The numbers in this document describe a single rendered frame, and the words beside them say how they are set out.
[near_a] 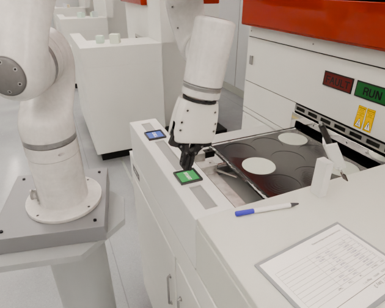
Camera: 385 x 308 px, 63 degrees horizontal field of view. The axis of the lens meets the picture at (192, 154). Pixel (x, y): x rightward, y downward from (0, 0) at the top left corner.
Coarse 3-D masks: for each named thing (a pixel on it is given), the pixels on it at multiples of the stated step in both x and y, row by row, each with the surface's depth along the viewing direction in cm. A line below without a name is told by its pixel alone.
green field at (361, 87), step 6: (360, 84) 92; (366, 84) 91; (360, 90) 93; (366, 90) 91; (372, 90) 89; (378, 90) 88; (384, 90) 86; (360, 96) 93; (366, 96) 91; (372, 96) 90; (378, 96) 88; (384, 96) 86; (378, 102) 88; (384, 102) 87
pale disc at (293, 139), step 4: (280, 136) 111; (284, 136) 111; (288, 136) 111; (292, 136) 111; (296, 136) 111; (300, 136) 111; (280, 140) 108; (284, 140) 108; (288, 140) 108; (292, 140) 108; (296, 140) 108; (300, 140) 108; (304, 140) 108; (292, 144) 105; (296, 144) 105; (300, 144) 105
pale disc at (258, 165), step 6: (246, 162) 95; (252, 162) 95; (258, 162) 95; (264, 162) 95; (270, 162) 95; (246, 168) 92; (252, 168) 92; (258, 168) 92; (264, 168) 92; (270, 168) 92
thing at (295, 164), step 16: (224, 144) 105; (240, 144) 105; (256, 144) 105; (272, 144) 105; (288, 144) 105; (304, 144) 105; (320, 144) 105; (240, 160) 96; (272, 160) 96; (288, 160) 96; (304, 160) 96; (256, 176) 88; (272, 176) 88; (288, 176) 88; (304, 176) 88; (336, 176) 88; (272, 192) 81
